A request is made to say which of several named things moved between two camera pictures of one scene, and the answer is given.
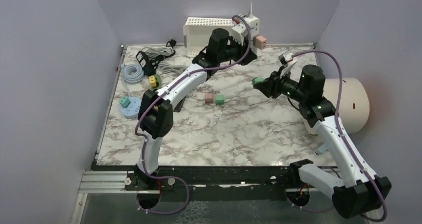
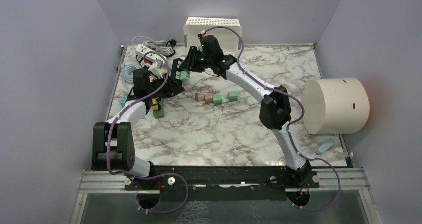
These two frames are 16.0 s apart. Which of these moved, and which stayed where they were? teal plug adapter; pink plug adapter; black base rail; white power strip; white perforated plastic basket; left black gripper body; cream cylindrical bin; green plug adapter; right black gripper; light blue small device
Moved: left black gripper body; white power strip; right black gripper
Stayed: pink plug adapter; black base rail; cream cylindrical bin; light blue small device; teal plug adapter; green plug adapter; white perforated plastic basket
